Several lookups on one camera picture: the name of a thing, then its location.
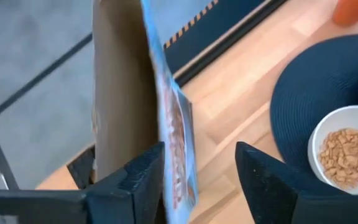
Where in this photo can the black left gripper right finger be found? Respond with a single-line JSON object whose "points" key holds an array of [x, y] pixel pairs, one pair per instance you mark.
{"points": [[269, 186]]}

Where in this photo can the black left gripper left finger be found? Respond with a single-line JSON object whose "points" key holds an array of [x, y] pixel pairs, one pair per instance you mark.
{"points": [[129, 193]]}

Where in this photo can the blue cinnamon cereal box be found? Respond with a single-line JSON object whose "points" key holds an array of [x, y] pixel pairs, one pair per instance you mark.
{"points": [[123, 93]]}

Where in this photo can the orange plastic cup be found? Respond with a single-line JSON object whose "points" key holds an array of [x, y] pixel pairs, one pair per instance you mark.
{"points": [[353, 11]]}

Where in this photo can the brown cereal pieces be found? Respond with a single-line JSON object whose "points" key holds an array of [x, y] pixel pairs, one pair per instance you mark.
{"points": [[346, 155]]}

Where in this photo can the white ceramic bowl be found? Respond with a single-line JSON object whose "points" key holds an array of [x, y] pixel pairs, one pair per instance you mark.
{"points": [[340, 119]]}

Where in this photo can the round dark woven placemat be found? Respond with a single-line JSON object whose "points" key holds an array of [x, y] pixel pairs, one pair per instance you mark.
{"points": [[315, 87]]}

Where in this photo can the dark panel with hazard tape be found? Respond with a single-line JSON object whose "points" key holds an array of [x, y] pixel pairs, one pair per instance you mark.
{"points": [[210, 28]]}

